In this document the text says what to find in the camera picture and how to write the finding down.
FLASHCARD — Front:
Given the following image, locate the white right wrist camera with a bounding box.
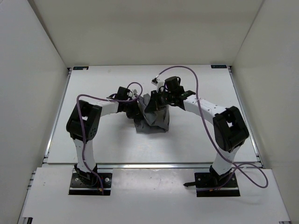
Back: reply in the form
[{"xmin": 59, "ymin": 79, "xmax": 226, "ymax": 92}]
[{"xmin": 151, "ymin": 77, "xmax": 164, "ymax": 91}]

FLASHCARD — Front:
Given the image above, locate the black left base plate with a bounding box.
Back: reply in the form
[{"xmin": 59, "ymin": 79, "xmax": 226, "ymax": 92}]
[{"xmin": 69, "ymin": 169, "xmax": 113, "ymax": 196}]

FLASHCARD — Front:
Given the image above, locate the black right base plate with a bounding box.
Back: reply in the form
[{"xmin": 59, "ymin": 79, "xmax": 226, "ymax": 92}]
[{"xmin": 183, "ymin": 173, "xmax": 241, "ymax": 197}]

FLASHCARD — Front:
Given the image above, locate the left blue table label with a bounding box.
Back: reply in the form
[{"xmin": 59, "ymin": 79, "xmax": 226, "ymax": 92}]
[{"xmin": 73, "ymin": 66, "xmax": 89, "ymax": 70}]

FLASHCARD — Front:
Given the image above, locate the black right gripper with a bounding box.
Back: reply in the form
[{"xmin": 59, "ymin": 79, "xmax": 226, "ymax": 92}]
[{"xmin": 145, "ymin": 91, "xmax": 174, "ymax": 113}]

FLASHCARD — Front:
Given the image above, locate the right blue table label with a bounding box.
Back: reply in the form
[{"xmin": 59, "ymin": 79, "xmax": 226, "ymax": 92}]
[{"xmin": 211, "ymin": 64, "xmax": 227, "ymax": 69}]

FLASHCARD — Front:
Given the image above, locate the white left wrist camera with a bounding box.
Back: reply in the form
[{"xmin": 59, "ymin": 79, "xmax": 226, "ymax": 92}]
[{"xmin": 130, "ymin": 89, "xmax": 138, "ymax": 98}]

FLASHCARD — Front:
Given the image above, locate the blue table label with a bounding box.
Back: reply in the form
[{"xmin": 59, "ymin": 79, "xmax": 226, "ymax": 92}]
[
  {"xmin": 73, "ymin": 66, "xmax": 89, "ymax": 70},
  {"xmin": 211, "ymin": 64, "xmax": 227, "ymax": 69}
]

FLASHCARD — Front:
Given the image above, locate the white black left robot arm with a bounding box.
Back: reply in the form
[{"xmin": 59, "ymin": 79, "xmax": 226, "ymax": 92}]
[{"xmin": 66, "ymin": 87, "xmax": 141, "ymax": 192}]

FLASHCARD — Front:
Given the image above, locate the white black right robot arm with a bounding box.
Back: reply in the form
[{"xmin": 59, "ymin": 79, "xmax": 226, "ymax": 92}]
[{"xmin": 145, "ymin": 76, "xmax": 249, "ymax": 187}]

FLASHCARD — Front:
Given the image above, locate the grey pleated skirt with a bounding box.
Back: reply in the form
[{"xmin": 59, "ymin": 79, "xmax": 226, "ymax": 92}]
[{"xmin": 133, "ymin": 94, "xmax": 170, "ymax": 134}]

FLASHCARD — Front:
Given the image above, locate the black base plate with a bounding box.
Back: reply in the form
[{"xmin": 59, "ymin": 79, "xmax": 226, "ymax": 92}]
[
  {"xmin": 69, "ymin": 169, "xmax": 113, "ymax": 196},
  {"xmin": 183, "ymin": 173, "xmax": 241, "ymax": 197}
]

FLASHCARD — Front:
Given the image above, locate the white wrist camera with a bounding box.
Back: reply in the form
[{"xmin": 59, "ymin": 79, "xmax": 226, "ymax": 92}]
[
  {"xmin": 151, "ymin": 77, "xmax": 164, "ymax": 91},
  {"xmin": 130, "ymin": 89, "xmax": 138, "ymax": 98}
]

